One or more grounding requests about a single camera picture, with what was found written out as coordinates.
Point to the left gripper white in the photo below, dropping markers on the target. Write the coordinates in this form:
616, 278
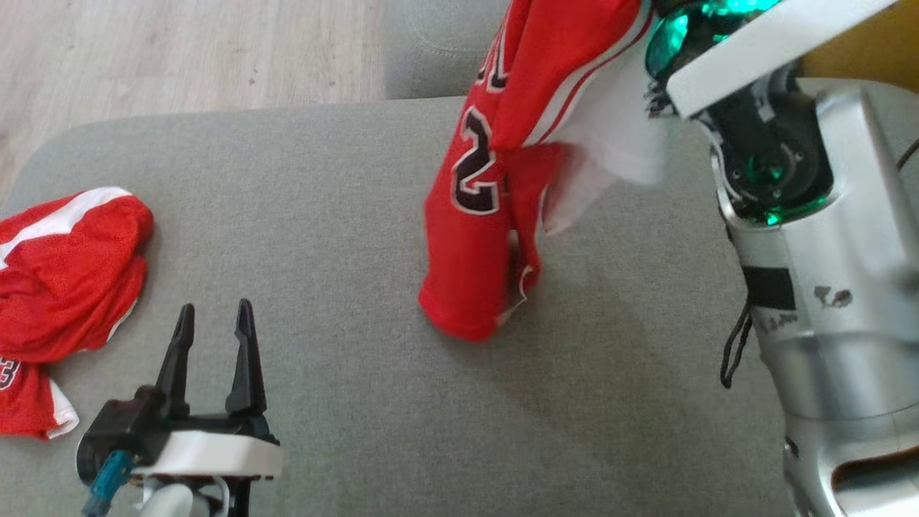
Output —
215, 456

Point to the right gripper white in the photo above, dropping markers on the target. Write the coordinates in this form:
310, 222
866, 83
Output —
761, 43

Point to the red white basketball jersey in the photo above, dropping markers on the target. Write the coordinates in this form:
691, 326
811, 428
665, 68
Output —
467, 273
64, 273

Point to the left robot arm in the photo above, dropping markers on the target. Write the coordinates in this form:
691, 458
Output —
169, 504

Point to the yellow sofa backrest cushion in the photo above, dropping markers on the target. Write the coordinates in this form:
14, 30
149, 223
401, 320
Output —
876, 50

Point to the grey and yellow sofa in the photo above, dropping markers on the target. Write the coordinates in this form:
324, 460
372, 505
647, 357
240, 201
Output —
323, 215

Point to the grey sofa seat cushion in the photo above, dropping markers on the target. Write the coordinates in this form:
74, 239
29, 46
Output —
431, 50

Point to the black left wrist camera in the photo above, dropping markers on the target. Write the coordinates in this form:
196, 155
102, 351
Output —
118, 427

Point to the blue left camera connector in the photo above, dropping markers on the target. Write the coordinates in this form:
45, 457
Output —
108, 482

